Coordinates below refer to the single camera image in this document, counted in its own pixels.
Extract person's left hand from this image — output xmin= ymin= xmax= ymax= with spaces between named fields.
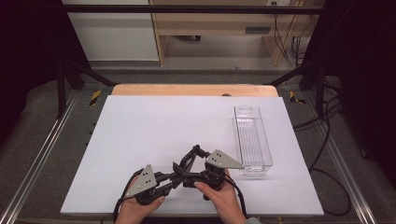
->
xmin=115 ymin=194 xmax=166 ymax=224

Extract white cabinet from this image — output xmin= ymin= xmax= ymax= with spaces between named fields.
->
xmin=61 ymin=0 xmax=160 ymax=63

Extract light wooden table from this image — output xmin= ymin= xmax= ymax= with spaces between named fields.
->
xmin=111 ymin=83 xmax=279 ymax=98

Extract yellow black tape marker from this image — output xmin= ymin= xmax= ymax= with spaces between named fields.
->
xmin=289 ymin=90 xmax=307 ymax=105
xmin=89 ymin=89 xmax=103 ymax=107

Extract black frame strut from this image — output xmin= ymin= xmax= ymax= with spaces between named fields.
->
xmin=264 ymin=60 xmax=327 ymax=117
xmin=55 ymin=58 xmax=118 ymax=119

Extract person's right hand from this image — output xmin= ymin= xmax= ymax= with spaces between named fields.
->
xmin=192 ymin=169 xmax=248 ymax=224

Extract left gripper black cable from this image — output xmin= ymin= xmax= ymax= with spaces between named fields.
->
xmin=112 ymin=167 xmax=145 ymax=223

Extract black floor cables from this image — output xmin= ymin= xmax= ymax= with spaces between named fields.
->
xmin=292 ymin=78 xmax=344 ymax=171

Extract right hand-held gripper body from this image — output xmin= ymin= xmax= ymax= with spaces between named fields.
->
xmin=186 ymin=148 xmax=246 ymax=202

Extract black horizontal frame bar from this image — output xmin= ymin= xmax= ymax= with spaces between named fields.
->
xmin=60 ymin=4 xmax=327 ymax=15

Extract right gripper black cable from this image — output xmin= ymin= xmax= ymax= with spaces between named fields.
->
xmin=223 ymin=167 xmax=353 ymax=218

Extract clear plastic container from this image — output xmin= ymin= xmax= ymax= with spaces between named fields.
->
xmin=232 ymin=105 xmax=275 ymax=178

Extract hanging black cables bundle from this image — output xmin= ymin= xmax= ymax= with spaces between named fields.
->
xmin=273 ymin=13 xmax=316 ymax=68

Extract aluminium rail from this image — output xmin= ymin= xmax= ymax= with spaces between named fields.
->
xmin=303 ymin=92 xmax=378 ymax=224
xmin=0 ymin=90 xmax=80 ymax=224

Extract wooden desk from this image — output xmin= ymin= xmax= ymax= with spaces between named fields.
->
xmin=148 ymin=0 xmax=325 ymax=67

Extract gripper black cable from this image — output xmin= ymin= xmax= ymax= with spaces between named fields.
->
xmin=223 ymin=167 xmax=353 ymax=218
xmin=112 ymin=167 xmax=145 ymax=223

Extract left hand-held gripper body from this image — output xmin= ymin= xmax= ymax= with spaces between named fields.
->
xmin=124 ymin=163 xmax=172 ymax=206

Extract black curtain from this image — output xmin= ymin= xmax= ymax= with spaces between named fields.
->
xmin=301 ymin=0 xmax=396 ymax=189
xmin=0 ymin=0 xmax=92 ymax=147

